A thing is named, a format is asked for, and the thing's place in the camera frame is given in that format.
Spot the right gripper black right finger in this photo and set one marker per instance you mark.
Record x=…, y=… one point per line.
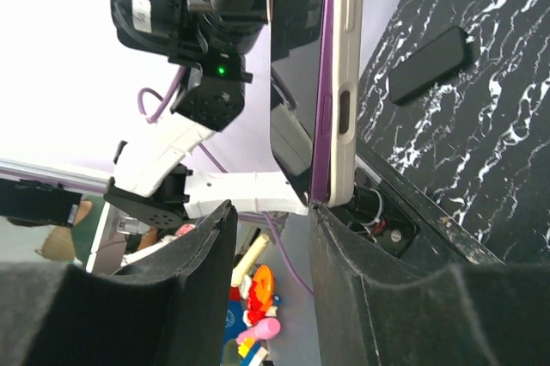
x=374, y=309

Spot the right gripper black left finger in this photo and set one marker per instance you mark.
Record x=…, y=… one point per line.
x=168, y=308

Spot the black smartphone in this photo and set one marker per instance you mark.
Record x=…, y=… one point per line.
x=301, y=82

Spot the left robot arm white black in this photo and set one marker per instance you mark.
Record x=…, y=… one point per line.
x=208, y=40

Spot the colourful toy pile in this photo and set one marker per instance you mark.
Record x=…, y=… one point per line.
x=252, y=314

